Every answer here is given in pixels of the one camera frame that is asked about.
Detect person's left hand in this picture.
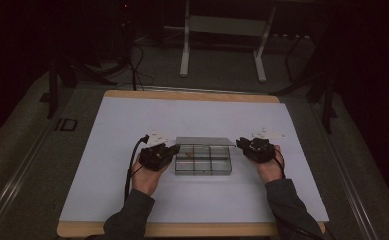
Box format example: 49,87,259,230
130,159,170,197

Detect person's right hand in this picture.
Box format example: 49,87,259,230
255,145,286,185

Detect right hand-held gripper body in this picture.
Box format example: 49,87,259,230
243,127,287,164

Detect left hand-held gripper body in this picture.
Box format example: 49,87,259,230
138,130,174,172

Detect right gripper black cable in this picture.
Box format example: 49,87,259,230
272,147,287,180

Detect black upright pole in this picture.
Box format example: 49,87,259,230
118,0,139,92

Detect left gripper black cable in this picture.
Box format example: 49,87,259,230
124,133,150,203

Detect black tripod stand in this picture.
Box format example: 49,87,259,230
46,54,118,120

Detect white table mat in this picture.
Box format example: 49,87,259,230
58,96,330,224

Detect black stand with angled legs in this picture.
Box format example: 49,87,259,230
269,34,339,135

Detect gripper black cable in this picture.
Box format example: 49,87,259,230
124,133,150,203
272,147,287,180

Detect black floor cables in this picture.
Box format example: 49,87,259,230
128,41,156,92

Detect white metal stand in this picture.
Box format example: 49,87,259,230
179,0,278,84

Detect clear plastic compartment box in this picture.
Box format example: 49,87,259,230
174,136,237,177

